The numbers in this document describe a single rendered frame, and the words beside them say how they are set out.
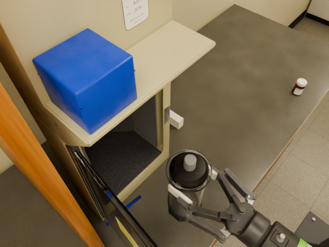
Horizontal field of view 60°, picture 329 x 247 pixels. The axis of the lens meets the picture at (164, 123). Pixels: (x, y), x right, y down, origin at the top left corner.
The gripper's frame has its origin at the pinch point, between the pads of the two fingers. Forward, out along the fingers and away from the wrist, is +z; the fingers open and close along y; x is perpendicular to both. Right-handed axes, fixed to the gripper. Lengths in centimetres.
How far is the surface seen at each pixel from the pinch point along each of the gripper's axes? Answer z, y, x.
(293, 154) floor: -14, -121, 122
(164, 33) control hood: 16.1, -8.8, -29.4
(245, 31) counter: 39, -99, 27
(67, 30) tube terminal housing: 18.1, 10.1, -39.0
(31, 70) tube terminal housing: 18.1, 17.4, -36.0
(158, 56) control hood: 12.2, -3.0, -29.4
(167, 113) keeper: 18.3, -12.4, 1.0
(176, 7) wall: 62, -68, 9
